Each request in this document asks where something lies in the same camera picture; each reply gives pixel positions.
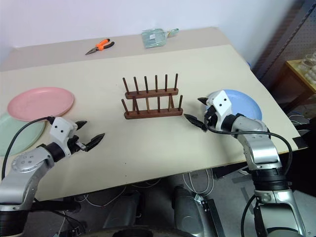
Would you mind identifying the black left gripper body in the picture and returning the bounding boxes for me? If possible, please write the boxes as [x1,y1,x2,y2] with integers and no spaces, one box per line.
[66,134,91,153]

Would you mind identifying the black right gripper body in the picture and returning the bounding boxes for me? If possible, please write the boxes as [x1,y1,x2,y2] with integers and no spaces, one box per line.
[201,105,219,132]

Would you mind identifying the brown wooden plate rack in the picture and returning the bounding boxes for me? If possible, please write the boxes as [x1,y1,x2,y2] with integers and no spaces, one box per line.
[121,73,185,120]

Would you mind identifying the blue plate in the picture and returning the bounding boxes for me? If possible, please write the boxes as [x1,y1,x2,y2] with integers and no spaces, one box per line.
[205,89,263,122]

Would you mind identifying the pink plate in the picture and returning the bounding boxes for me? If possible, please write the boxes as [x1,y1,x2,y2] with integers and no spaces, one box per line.
[6,86,75,122]

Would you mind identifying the green plate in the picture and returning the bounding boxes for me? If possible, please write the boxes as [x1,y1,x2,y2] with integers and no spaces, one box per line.
[0,112,46,157]

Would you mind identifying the cream table mat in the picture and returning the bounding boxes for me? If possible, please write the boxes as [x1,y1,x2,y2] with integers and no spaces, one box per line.
[0,43,310,202]

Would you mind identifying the orange black pliers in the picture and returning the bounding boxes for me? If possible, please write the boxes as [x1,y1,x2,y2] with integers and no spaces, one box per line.
[84,38,116,56]

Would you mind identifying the black tape patch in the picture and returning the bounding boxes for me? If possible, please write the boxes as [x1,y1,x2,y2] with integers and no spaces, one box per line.
[292,135,310,150]

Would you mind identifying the wooden side table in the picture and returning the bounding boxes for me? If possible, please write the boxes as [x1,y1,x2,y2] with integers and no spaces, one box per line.
[280,59,316,115]

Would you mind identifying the dark round robot waist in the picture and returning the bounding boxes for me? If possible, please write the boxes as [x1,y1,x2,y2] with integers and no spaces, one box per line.
[83,225,198,237]

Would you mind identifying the clear glass jar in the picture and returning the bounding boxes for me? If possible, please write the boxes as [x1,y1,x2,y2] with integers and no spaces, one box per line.
[304,52,316,67]

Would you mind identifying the grey pegboard panel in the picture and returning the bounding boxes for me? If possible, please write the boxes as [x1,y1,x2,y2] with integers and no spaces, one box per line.
[251,0,316,83]

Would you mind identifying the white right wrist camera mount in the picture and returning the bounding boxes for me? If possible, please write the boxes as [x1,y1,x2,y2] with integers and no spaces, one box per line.
[205,89,233,130]

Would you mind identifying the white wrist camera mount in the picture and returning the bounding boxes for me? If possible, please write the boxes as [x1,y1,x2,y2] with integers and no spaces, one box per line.
[49,117,79,157]
[205,89,233,130]

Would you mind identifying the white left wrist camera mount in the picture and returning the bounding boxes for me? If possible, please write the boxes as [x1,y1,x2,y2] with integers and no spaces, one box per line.
[49,117,79,157]

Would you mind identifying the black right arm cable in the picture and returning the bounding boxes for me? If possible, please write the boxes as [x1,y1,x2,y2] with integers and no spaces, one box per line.
[205,122,294,184]

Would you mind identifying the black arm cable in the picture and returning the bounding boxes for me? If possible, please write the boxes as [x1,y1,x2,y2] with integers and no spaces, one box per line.
[0,116,55,180]
[205,122,294,184]

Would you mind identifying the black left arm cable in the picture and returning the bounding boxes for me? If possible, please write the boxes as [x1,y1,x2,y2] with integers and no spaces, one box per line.
[0,116,55,180]

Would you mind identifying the white floor cable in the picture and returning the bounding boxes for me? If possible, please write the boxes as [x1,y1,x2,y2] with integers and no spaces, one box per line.
[73,179,162,208]
[183,169,216,201]

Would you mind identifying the black table frame bar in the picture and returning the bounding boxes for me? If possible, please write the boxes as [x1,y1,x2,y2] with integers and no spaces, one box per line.
[31,199,78,213]

